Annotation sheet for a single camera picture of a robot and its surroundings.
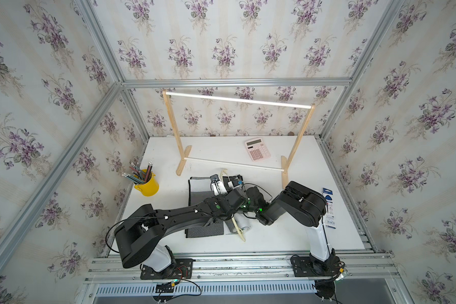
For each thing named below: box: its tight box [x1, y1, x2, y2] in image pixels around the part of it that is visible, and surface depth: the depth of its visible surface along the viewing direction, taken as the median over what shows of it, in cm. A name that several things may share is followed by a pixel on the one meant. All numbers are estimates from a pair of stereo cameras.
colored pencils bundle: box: [121, 160, 154, 184], surface depth 90 cm
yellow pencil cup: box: [133, 171, 160, 197], surface depth 90 cm
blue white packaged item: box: [322, 187, 337, 229], surface depth 90 cm
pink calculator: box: [244, 138, 272, 162], surface depth 113 cm
